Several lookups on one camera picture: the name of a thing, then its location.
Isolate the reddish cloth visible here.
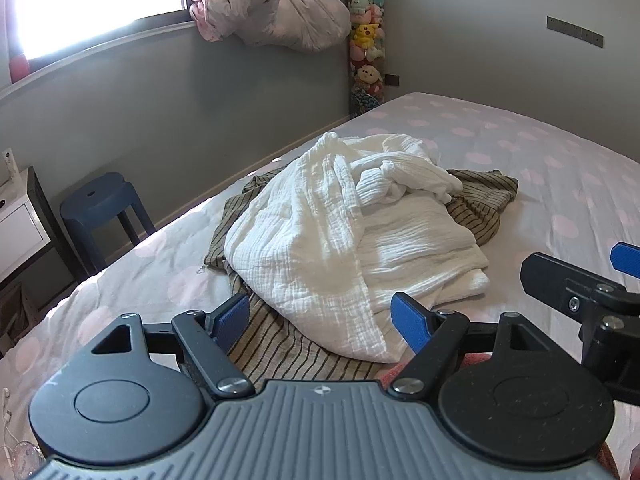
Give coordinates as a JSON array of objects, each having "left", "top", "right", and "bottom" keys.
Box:
[{"left": 377, "top": 352, "right": 631, "bottom": 480}]

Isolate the grey wall switch panel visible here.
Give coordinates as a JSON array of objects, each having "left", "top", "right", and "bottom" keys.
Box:
[{"left": 546, "top": 16, "right": 605, "bottom": 48}]

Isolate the pink round object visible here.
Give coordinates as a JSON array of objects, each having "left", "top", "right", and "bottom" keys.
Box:
[{"left": 10, "top": 52, "right": 31, "bottom": 83}]

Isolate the white cable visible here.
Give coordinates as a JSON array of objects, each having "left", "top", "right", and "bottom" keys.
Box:
[{"left": 0, "top": 387, "right": 15, "bottom": 428}]

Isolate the rolled pale pink duvet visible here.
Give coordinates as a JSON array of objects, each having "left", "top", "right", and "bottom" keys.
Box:
[{"left": 187, "top": 0, "right": 352, "bottom": 52}]

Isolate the pink polka dot bed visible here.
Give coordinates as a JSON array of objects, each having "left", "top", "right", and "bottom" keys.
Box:
[{"left": 0, "top": 91, "right": 640, "bottom": 480}]

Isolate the white tube bottle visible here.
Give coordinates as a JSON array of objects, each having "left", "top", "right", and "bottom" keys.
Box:
[{"left": 0, "top": 147, "right": 19, "bottom": 182}]

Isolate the white crinkled garment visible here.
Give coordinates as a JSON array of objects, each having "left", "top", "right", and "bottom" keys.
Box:
[{"left": 223, "top": 131, "right": 490, "bottom": 363}]

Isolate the brown striped garment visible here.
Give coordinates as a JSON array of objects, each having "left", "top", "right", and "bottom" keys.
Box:
[{"left": 202, "top": 167, "right": 519, "bottom": 396}]

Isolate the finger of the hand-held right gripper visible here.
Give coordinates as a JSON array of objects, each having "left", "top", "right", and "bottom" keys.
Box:
[
  {"left": 610, "top": 241, "right": 640, "bottom": 267},
  {"left": 520, "top": 252, "right": 640, "bottom": 343}
]

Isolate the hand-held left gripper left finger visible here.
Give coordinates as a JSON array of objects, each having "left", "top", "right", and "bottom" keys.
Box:
[{"left": 82, "top": 292, "right": 256, "bottom": 400}]

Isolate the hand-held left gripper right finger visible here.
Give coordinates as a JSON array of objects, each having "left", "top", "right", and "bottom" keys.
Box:
[{"left": 387, "top": 291, "right": 551, "bottom": 401}]

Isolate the clear tube of plush toys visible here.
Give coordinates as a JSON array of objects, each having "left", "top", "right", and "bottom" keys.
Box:
[{"left": 345, "top": 0, "right": 388, "bottom": 120}]

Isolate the white nightstand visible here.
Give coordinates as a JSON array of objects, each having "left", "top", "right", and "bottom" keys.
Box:
[{"left": 0, "top": 166, "right": 88, "bottom": 291}]

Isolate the blue plastic stool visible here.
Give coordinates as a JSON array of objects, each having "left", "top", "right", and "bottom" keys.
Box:
[{"left": 59, "top": 172, "right": 157, "bottom": 276}]

